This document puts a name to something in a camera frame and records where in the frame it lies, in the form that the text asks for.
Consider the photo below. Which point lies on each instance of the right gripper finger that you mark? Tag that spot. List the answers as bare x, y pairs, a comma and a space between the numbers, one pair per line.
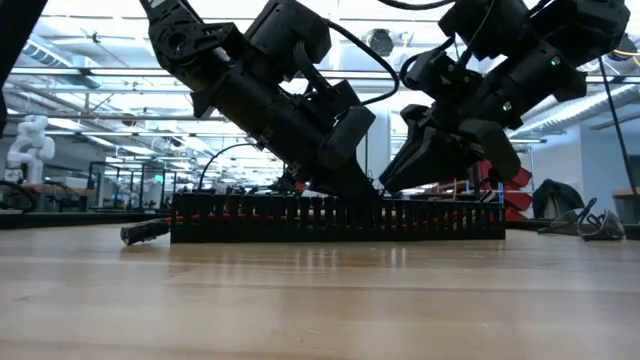
430, 160

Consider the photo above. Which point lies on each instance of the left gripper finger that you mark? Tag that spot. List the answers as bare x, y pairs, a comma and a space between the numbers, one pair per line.
345, 185

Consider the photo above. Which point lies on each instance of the black tape bundle wrap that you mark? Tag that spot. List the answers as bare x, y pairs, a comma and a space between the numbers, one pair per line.
145, 231

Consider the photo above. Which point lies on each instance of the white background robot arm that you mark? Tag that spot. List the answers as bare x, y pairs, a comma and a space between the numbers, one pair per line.
32, 145

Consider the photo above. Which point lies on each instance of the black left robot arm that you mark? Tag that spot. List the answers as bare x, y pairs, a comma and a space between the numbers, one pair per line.
185, 45

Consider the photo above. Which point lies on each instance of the white pillar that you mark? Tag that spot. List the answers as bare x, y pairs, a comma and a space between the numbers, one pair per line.
382, 135

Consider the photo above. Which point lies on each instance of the red storage bin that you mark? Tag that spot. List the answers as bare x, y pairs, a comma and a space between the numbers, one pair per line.
520, 201
522, 177

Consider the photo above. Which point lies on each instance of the thin black pole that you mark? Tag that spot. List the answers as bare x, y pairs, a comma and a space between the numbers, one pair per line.
619, 130

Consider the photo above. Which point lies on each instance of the black bag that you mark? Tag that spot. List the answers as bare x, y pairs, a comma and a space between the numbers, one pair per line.
555, 197

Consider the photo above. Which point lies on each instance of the clear safety glasses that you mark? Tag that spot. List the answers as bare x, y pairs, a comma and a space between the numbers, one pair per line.
590, 222

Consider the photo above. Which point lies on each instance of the grey bin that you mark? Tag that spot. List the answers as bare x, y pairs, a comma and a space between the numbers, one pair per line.
627, 207

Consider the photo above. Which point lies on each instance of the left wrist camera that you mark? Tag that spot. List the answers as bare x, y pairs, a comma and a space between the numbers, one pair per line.
325, 100

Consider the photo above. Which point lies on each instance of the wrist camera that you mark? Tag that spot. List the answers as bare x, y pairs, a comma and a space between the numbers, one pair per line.
325, 100
440, 75

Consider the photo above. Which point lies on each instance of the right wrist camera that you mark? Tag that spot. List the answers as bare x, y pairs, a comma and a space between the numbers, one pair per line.
440, 75

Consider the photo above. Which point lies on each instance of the black workstation frame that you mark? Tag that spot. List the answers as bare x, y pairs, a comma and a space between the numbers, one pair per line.
91, 185

